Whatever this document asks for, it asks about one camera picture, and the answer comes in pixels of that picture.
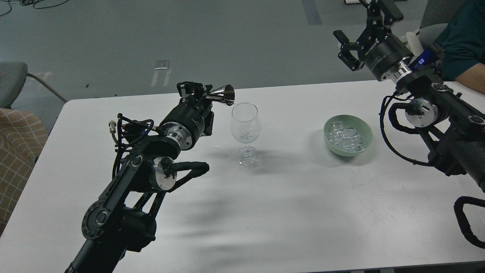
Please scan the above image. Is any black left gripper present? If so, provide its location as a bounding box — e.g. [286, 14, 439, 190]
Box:
[159, 81, 214, 151]

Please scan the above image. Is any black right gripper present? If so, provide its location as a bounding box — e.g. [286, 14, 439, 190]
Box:
[333, 0, 413, 81]

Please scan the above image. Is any steel cocktail jigger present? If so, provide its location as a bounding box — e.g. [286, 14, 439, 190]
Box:
[205, 85, 235, 106]

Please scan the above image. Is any clear ice cubes pile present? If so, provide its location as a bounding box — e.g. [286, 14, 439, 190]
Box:
[326, 121, 368, 152]

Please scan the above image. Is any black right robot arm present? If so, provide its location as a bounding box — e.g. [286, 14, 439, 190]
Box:
[333, 0, 485, 190]

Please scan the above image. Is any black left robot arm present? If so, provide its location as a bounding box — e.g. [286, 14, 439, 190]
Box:
[66, 81, 235, 273]

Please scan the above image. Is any clear wine glass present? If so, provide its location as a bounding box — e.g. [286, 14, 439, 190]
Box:
[231, 102, 261, 168]

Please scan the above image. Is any blue floor tape strip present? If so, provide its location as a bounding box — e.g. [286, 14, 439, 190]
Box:
[301, 0, 322, 26]

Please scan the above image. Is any seated person in green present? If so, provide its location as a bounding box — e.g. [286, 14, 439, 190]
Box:
[435, 0, 485, 94]

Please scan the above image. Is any green bowl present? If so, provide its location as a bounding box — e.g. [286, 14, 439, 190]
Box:
[323, 115, 374, 157]

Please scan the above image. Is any grey chair with plaid cushion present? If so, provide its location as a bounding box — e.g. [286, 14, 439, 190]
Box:
[0, 61, 67, 233]

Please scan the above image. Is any black floor cable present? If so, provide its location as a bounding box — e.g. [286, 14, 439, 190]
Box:
[0, 0, 69, 16]

